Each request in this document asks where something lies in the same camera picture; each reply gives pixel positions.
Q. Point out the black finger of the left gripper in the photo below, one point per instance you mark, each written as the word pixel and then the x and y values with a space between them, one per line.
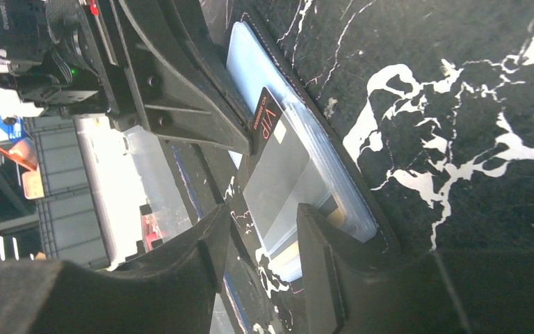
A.
pixel 171 76

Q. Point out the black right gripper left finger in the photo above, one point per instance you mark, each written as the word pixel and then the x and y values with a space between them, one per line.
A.
pixel 171 289

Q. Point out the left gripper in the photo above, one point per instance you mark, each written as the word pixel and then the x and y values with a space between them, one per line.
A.
pixel 63 57

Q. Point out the grey storage crate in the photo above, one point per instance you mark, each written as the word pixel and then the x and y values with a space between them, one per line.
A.
pixel 68 216

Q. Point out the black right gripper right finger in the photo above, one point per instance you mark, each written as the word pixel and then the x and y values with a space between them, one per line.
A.
pixel 349 289

